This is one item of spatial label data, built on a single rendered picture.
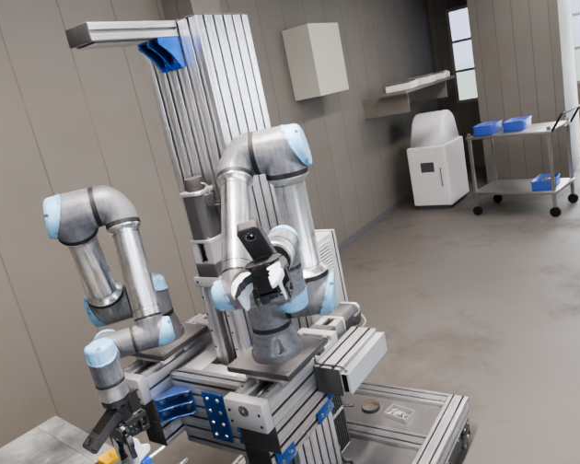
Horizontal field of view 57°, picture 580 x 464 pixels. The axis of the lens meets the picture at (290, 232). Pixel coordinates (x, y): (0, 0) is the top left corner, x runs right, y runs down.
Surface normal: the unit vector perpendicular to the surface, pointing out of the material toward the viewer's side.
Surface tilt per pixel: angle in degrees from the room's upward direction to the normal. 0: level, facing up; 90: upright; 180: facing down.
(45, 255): 90
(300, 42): 90
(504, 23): 90
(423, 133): 71
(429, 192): 90
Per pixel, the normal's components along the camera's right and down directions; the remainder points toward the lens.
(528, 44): -0.54, 0.32
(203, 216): 0.20, 0.21
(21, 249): 0.82, -0.03
